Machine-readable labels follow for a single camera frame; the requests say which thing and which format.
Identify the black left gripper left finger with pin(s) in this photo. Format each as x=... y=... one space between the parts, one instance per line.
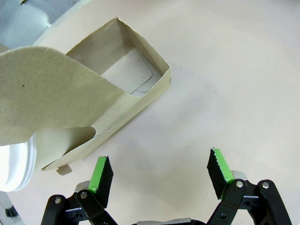
x=103 y=180

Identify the beige paper cup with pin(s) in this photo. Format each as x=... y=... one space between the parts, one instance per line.
x=58 y=143

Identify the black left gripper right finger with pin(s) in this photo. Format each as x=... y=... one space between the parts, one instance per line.
x=216 y=173

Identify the brown cardboard cup carrier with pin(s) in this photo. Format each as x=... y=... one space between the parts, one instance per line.
x=58 y=93

